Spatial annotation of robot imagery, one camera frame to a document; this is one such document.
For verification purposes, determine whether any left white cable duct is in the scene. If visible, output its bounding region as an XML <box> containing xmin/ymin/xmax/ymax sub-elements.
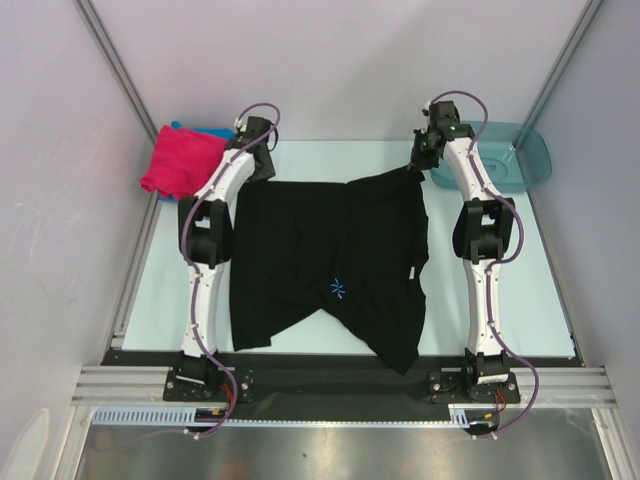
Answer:
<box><xmin>92</xmin><ymin>405</ymin><xmax>236</xmax><ymax>425</ymax></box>

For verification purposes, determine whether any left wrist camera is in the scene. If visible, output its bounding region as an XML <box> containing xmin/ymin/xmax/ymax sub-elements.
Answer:
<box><xmin>234</xmin><ymin>117</ymin><xmax>249</xmax><ymax>135</ymax></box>

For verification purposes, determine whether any white cable duct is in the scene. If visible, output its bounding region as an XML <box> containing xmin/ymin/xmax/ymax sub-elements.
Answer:
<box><xmin>449</xmin><ymin>403</ymin><xmax>505</xmax><ymax>428</ymax></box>
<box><xmin>92</xmin><ymin>405</ymin><xmax>236</xmax><ymax>425</ymax></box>

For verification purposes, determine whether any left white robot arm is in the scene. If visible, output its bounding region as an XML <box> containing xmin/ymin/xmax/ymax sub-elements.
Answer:
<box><xmin>173</xmin><ymin>116</ymin><xmax>278</xmax><ymax>400</ymax></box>

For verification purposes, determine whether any aluminium corner post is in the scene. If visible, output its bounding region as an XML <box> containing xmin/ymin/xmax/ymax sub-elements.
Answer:
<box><xmin>73</xmin><ymin>0</ymin><xmax>158</xmax><ymax>142</ymax></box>
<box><xmin>524</xmin><ymin>0</ymin><xmax>606</xmax><ymax>128</ymax></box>

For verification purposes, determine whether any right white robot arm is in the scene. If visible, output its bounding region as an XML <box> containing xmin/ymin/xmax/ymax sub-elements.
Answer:
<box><xmin>409</xmin><ymin>100</ymin><xmax>521</xmax><ymax>401</ymax></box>

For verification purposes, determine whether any teal plastic bin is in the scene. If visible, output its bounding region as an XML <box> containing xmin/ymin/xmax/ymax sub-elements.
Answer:
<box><xmin>430</xmin><ymin>119</ymin><xmax>553</xmax><ymax>191</ymax></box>

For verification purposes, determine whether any right white cable duct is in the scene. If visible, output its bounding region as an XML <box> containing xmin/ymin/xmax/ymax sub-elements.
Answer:
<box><xmin>449</xmin><ymin>403</ymin><xmax>505</xmax><ymax>428</ymax></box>

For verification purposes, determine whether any left aluminium corner post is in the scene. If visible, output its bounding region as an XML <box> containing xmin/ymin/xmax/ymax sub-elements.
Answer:
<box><xmin>73</xmin><ymin>0</ymin><xmax>158</xmax><ymax>142</ymax></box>

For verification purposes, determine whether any right aluminium corner post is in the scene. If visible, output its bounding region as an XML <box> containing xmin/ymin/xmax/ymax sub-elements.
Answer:
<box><xmin>524</xmin><ymin>0</ymin><xmax>606</xmax><ymax>128</ymax></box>

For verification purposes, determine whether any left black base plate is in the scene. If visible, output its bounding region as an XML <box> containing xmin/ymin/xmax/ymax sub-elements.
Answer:
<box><xmin>162</xmin><ymin>367</ymin><xmax>256</xmax><ymax>403</ymax></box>

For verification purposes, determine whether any pink folded t shirt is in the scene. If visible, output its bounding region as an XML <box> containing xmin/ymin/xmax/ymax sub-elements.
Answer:
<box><xmin>139</xmin><ymin>124</ymin><xmax>231</xmax><ymax>204</ymax></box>

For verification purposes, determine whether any black t shirt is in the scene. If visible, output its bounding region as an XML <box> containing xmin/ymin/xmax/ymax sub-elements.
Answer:
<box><xmin>229</xmin><ymin>167</ymin><xmax>429</xmax><ymax>374</ymax></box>

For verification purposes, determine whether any blue folded t shirt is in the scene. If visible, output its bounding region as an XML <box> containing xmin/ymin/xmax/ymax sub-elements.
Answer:
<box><xmin>158</xmin><ymin>120</ymin><xmax>236</xmax><ymax>204</ymax></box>

